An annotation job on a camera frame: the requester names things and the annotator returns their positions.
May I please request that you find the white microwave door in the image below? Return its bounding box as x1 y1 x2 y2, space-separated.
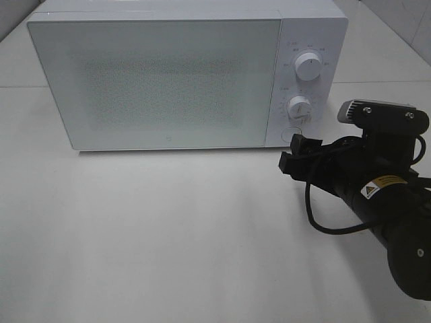
28 20 280 151

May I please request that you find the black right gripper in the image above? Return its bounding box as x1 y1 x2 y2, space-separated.
278 131 421 202

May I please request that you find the upper white power knob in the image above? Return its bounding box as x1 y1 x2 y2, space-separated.
294 51 323 81

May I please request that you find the round white door button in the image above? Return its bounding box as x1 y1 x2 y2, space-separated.
281 127 302 143

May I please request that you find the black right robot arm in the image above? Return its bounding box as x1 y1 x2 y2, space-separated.
279 132 430 301

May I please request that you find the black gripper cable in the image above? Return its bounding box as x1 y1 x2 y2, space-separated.
304 134 428 234

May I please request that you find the white microwave oven body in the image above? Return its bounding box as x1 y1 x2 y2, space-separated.
27 1 348 150

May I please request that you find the white timer knob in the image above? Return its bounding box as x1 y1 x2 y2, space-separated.
286 96 312 122

